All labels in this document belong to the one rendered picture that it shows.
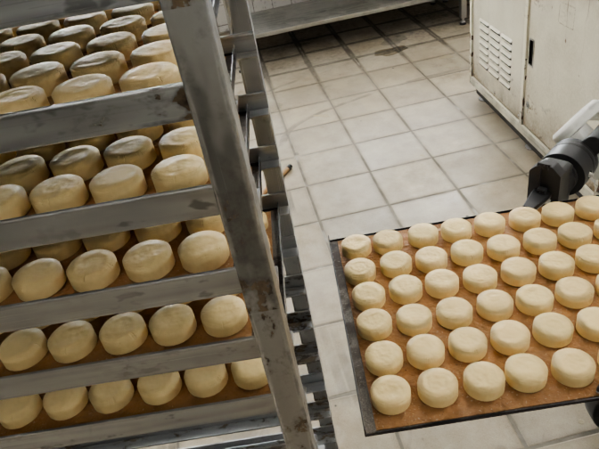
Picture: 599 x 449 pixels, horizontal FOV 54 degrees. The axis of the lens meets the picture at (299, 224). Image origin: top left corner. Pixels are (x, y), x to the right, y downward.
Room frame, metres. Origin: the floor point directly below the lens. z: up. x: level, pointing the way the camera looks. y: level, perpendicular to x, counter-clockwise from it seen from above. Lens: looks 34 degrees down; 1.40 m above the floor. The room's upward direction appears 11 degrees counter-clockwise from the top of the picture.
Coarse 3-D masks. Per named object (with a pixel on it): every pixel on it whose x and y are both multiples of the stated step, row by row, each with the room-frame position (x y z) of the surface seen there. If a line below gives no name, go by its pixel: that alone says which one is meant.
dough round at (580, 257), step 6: (582, 246) 0.67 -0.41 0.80; (588, 246) 0.67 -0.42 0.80; (594, 246) 0.67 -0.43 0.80; (576, 252) 0.67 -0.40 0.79; (582, 252) 0.66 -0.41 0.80; (588, 252) 0.66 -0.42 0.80; (594, 252) 0.66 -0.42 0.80; (576, 258) 0.66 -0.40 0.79; (582, 258) 0.65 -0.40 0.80; (588, 258) 0.65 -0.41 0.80; (594, 258) 0.64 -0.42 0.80; (576, 264) 0.66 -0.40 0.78; (582, 264) 0.64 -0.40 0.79; (588, 264) 0.64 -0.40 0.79; (594, 264) 0.63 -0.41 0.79; (582, 270) 0.64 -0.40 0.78; (588, 270) 0.64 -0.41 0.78; (594, 270) 0.63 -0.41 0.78
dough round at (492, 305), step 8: (480, 296) 0.61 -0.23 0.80; (488, 296) 0.61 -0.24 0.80; (496, 296) 0.61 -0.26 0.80; (504, 296) 0.60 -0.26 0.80; (480, 304) 0.60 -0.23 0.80; (488, 304) 0.59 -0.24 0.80; (496, 304) 0.59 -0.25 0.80; (504, 304) 0.59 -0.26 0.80; (512, 304) 0.59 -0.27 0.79; (480, 312) 0.59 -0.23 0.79; (488, 312) 0.58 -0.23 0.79; (496, 312) 0.58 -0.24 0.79; (504, 312) 0.57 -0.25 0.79; (512, 312) 0.58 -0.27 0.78; (488, 320) 0.58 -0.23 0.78; (496, 320) 0.57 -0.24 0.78
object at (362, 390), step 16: (432, 224) 0.83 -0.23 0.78; (336, 240) 0.83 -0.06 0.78; (336, 256) 0.79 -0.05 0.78; (336, 272) 0.75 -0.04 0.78; (352, 320) 0.63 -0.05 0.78; (352, 336) 0.60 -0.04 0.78; (352, 352) 0.57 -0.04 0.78; (352, 368) 0.53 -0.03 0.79; (368, 400) 0.49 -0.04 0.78; (576, 400) 0.43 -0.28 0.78; (592, 400) 0.43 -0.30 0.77; (368, 416) 0.46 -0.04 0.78; (480, 416) 0.43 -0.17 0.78; (368, 432) 0.44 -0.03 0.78; (384, 432) 0.44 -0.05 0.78
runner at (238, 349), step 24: (120, 360) 0.44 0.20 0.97; (144, 360) 0.44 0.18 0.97; (168, 360) 0.44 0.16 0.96; (192, 360) 0.43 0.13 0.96; (216, 360) 0.43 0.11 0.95; (240, 360) 0.43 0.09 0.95; (0, 384) 0.44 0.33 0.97; (24, 384) 0.44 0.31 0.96; (48, 384) 0.44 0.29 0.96; (72, 384) 0.44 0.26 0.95; (96, 384) 0.44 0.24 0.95
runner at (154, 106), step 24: (120, 96) 0.43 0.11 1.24; (144, 96) 0.43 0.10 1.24; (168, 96) 0.43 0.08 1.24; (0, 120) 0.44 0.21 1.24; (24, 120) 0.44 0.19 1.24; (48, 120) 0.44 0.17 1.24; (72, 120) 0.44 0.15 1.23; (96, 120) 0.43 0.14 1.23; (120, 120) 0.43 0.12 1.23; (144, 120) 0.43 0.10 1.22; (168, 120) 0.43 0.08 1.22; (0, 144) 0.44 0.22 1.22; (24, 144) 0.44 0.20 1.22; (48, 144) 0.44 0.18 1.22
